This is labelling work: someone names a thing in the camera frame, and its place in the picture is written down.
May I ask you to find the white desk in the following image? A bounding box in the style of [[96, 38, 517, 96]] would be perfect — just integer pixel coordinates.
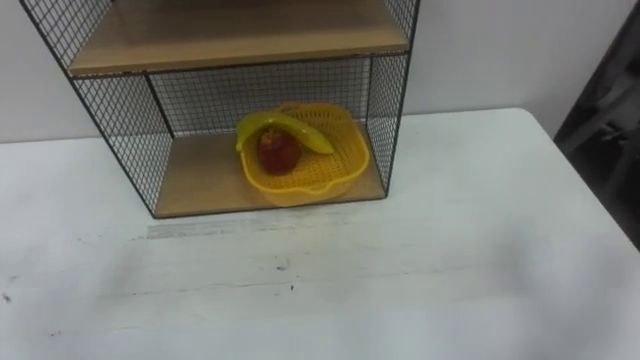
[[0, 106, 640, 360]]

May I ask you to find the red strawberry soft toy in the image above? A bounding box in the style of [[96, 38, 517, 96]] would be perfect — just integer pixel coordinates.
[[256, 126, 303, 177]]

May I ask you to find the dark furniture piece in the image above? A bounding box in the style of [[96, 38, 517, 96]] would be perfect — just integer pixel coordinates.
[[552, 2, 640, 251]]

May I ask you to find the yellow banana soft toy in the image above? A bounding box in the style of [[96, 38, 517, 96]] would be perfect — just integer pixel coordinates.
[[234, 110, 335, 156]]

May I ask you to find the black wire mesh wooden shelf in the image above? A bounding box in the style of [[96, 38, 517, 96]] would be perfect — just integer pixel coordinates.
[[18, 0, 422, 221]]

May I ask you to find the yellow plastic strainer basket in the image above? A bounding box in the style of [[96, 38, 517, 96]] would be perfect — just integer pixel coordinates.
[[239, 102, 372, 208]]

